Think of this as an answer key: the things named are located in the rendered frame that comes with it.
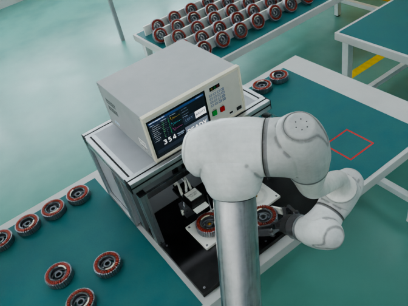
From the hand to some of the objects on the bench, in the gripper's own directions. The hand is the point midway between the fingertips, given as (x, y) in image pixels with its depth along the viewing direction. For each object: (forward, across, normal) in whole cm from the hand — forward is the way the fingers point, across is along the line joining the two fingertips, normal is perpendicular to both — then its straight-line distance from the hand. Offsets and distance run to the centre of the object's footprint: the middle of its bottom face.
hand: (263, 217), depth 173 cm
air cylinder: (+29, -16, +9) cm, 35 cm away
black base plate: (+19, -4, +1) cm, 20 cm away
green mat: (+38, +60, +12) cm, 72 cm away
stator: (+16, -16, +3) cm, 23 cm away
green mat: (+38, -68, +11) cm, 79 cm away
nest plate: (+17, -16, +2) cm, 23 cm away
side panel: (+53, -36, +20) cm, 67 cm away
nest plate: (+17, +8, +2) cm, 19 cm away
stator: (+31, -57, +8) cm, 65 cm away
